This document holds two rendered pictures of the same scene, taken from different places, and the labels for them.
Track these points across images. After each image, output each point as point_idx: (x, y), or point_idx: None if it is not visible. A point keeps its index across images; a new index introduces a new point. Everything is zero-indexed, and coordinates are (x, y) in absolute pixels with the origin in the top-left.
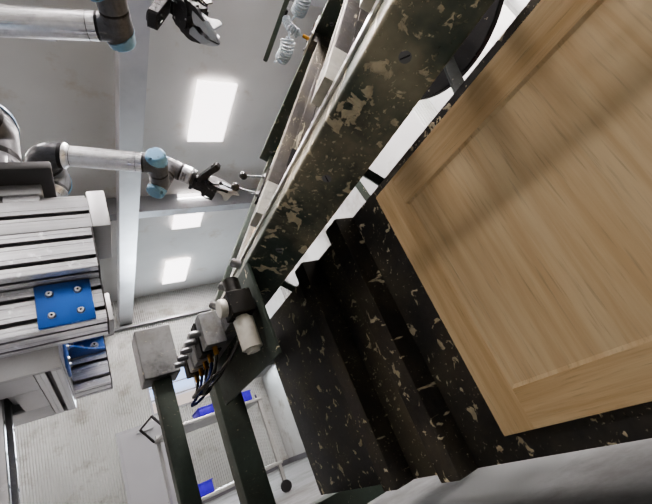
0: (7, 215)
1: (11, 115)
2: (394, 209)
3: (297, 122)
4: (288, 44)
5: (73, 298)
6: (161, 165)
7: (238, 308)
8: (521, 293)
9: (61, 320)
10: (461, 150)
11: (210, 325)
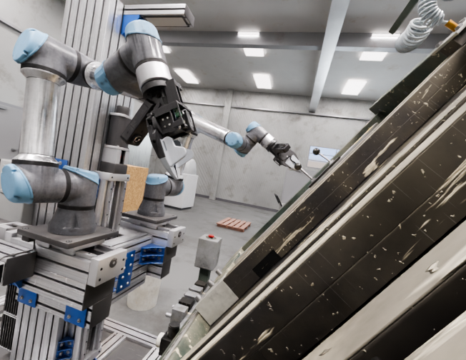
0: (57, 261)
1: (86, 176)
2: None
3: (304, 214)
4: (414, 34)
5: (78, 312)
6: (234, 148)
7: (162, 353)
8: None
9: (71, 321)
10: None
11: (175, 319)
